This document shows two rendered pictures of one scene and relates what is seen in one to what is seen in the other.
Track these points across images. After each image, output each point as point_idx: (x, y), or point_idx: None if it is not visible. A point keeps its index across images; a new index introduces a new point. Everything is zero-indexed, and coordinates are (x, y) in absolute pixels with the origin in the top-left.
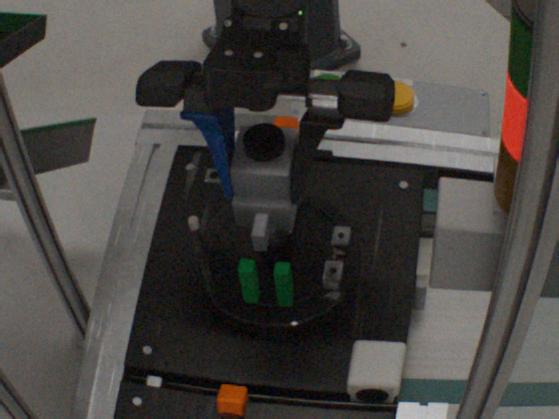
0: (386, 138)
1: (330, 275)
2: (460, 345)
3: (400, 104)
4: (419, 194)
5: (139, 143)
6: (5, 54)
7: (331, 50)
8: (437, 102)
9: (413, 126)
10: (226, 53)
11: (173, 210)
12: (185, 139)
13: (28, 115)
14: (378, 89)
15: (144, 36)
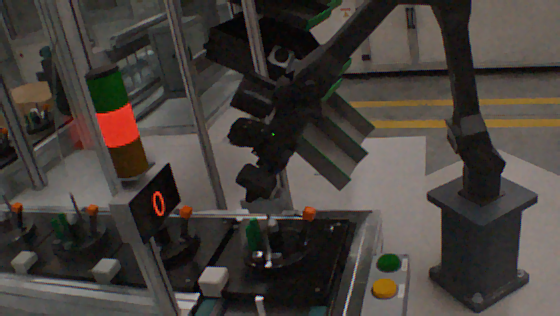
0: (355, 287)
1: (255, 253)
2: None
3: (375, 287)
4: (310, 295)
5: (359, 211)
6: None
7: (466, 291)
8: (384, 309)
9: (364, 298)
10: (248, 121)
11: (314, 222)
12: (360, 223)
13: (420, 197)
14: (243, 171)
15: None
